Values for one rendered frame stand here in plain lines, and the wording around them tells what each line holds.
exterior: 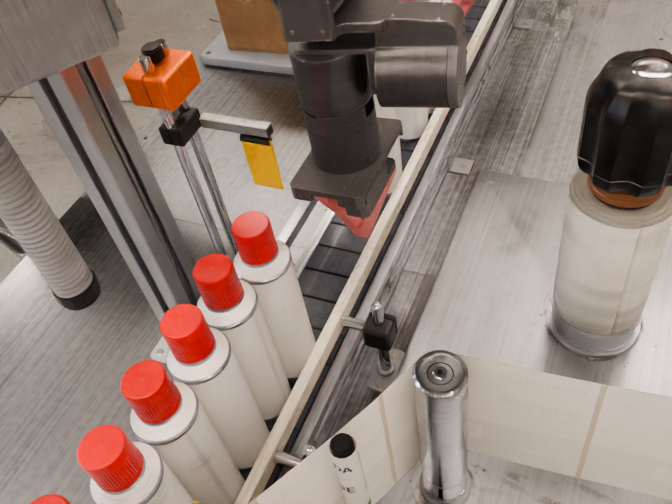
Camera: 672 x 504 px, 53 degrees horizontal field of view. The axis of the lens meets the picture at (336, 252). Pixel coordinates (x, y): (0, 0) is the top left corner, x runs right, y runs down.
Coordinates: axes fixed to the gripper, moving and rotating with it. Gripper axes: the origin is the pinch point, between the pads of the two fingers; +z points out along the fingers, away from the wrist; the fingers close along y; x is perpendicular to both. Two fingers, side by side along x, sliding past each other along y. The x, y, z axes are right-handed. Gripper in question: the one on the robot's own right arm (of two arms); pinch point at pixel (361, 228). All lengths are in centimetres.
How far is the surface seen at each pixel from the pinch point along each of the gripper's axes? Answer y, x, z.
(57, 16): -16.0, 6.3, -29.8
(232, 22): 50, 45, 9
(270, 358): -13.1, 4.5, 4.7
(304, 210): 5.8, 9.8, 5.2
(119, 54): 162, 194, 95
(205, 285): -14.6, 6.5, -6.6
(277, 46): 51, 38, 14
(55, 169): 88, 171, 96
